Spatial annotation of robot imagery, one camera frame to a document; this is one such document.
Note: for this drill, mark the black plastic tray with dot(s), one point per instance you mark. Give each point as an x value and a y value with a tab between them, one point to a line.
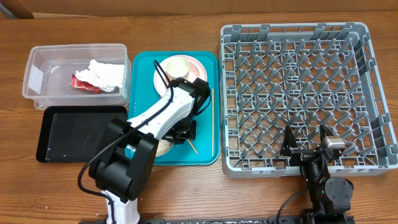
73	133

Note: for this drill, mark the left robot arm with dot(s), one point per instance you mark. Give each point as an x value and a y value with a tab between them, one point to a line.
127	150

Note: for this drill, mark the white napkin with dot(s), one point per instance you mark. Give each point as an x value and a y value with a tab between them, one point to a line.
105	76

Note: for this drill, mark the clear plastic bin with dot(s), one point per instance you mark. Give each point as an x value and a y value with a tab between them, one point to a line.
49	71

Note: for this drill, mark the pink small bowl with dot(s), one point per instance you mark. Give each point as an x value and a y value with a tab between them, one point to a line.
193	73

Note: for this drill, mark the cream paper cup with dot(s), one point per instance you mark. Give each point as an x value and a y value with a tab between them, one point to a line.
177	67

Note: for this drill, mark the pink plate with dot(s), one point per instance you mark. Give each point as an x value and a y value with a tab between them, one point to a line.
158	84

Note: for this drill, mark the red sauce packet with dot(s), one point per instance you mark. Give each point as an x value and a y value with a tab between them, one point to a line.
81	85

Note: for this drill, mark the teal serving tray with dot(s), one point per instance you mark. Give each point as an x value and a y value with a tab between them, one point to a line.
143	95

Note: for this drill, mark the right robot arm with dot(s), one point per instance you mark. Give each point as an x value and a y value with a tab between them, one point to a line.
330	197

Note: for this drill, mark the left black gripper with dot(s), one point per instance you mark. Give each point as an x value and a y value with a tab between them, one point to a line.
175	138

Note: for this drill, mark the wooden chopstick diagonal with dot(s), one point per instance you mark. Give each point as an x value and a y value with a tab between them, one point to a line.
192	146

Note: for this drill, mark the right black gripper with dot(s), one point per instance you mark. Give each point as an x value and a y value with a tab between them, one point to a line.
289	147

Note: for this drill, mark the wooden chopstick straight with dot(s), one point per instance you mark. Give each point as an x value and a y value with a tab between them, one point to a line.
212	122

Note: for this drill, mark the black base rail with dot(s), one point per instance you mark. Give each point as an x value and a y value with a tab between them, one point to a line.
270	220

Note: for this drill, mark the grey dishwasher rack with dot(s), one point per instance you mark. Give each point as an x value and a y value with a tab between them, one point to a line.
302	76

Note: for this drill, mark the white bowl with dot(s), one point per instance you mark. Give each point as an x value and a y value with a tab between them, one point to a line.
164	147

